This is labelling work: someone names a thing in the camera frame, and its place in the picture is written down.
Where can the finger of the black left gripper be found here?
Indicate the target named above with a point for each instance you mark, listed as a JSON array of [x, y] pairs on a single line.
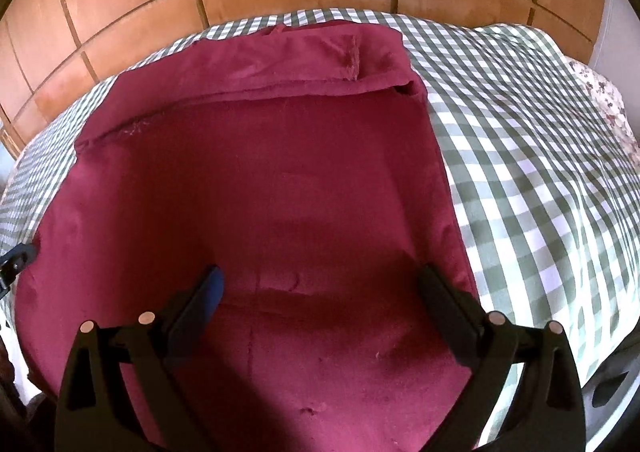
[[13, 263]]

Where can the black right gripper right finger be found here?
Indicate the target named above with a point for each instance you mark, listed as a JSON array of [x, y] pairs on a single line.
[[547, 412]]

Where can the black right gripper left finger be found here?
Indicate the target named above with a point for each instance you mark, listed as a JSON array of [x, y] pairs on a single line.
[[95, 412]]

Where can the dark red cloth garment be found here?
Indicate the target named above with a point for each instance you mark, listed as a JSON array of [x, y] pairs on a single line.
[[302, 163]]

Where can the green white checkered bedsheet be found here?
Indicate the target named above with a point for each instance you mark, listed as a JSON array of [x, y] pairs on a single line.
[[546, 199]]

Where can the floral patterned pillow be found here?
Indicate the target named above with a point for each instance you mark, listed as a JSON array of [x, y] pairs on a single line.
[[610, 103]]

